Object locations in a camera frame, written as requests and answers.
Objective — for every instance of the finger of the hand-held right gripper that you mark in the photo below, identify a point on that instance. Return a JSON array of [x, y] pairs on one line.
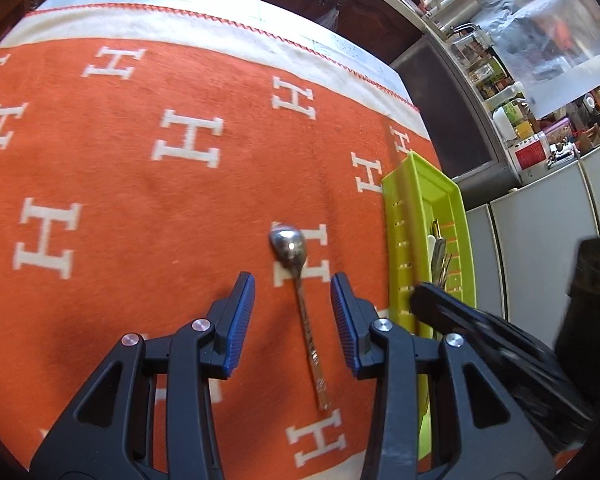
[[440, 305]]

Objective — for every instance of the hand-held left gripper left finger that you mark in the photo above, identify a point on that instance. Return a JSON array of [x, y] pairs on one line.
[[240, 325]]

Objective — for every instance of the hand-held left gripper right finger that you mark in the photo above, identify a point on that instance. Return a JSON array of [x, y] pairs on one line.
[[345, 320]]

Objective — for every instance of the steel fork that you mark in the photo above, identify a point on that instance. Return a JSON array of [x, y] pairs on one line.
[[443, 262]]

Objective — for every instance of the green plastic tray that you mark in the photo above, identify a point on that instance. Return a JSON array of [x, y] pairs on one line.
[[405, 220]]

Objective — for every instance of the grey refrigerator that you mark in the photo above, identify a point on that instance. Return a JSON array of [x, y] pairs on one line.
[[530, 230]]

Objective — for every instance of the red label container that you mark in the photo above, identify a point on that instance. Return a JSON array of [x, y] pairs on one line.
[[530, 152]]

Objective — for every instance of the orange patterned blanket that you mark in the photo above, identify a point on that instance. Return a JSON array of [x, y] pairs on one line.
[[130, 185]]

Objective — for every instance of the white bowl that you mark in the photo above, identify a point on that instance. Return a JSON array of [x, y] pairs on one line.
[[505, 122]]

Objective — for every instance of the silver cabinet frosted door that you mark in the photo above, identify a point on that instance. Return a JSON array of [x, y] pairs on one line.
[[445, 110]]

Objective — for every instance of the white plastic bottle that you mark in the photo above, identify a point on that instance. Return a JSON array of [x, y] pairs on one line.
[[512, 94]]

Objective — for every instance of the green box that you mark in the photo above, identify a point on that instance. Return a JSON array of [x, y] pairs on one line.
[[490, 77]]

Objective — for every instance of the glass pitcher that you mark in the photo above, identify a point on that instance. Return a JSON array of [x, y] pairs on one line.
[[472, 47]]

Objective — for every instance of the clear plastic sheet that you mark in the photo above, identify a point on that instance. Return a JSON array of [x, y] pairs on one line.
[[555, 35]]

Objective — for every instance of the hanging plastic bag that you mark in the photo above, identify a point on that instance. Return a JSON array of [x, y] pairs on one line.
[[328, 19]]

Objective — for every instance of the steel electric kettle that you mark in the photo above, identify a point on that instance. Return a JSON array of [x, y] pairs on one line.
[[445, 0]]

